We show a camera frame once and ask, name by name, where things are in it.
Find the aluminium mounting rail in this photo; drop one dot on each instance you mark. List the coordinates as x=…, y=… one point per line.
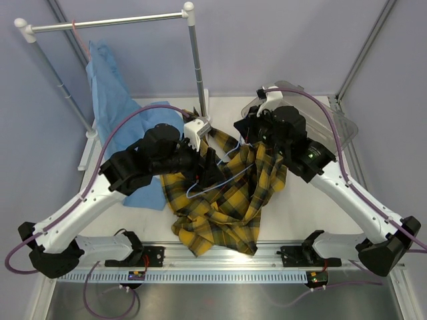
x=287, y=254

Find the perforated white cable duct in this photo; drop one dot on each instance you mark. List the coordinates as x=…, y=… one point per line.
x=192, y=277

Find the white and metal clothes rack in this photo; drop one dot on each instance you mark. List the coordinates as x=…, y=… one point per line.
x=29, y=33

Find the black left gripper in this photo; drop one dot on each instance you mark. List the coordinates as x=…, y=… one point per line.
x=205, y=171

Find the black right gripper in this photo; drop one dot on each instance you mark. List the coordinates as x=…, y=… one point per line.
x=247, y=126

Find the clear plastic bin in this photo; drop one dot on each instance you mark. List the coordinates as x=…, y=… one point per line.
x=317, y=125

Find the aluminium frame post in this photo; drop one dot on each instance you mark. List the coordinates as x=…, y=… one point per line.
x=60, y=17
x=368, y=43

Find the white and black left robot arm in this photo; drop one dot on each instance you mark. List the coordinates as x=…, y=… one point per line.
x=55, y=242

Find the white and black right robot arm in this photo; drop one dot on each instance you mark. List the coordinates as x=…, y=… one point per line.
x=383, y=240

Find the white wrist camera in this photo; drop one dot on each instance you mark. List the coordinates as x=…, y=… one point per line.
x=196, y=130
x=272, y=96

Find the pink wire hanger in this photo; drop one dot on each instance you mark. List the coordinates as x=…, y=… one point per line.
x=80, y=41

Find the yellow plaid shirt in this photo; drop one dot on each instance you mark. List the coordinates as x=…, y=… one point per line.
x=229, y=215

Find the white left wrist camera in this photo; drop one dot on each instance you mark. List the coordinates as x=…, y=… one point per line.
x=196, y=130

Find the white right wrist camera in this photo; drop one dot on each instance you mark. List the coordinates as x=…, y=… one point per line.
x=272, y=96

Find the aluminium frame post left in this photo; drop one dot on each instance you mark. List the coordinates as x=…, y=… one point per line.
x=60, y=17

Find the light blue shirt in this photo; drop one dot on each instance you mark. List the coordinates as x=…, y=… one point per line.
x=112, y=103

